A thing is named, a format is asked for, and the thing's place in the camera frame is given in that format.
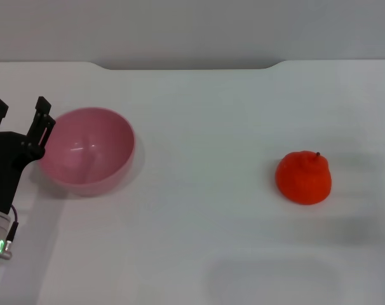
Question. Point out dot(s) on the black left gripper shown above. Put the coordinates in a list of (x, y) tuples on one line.
[(5, 165)]

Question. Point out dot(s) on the pink plastic bowl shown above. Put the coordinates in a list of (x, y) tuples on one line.
[(94, 159)]

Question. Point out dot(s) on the orange toy fruit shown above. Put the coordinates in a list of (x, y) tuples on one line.
[(303, 181)]

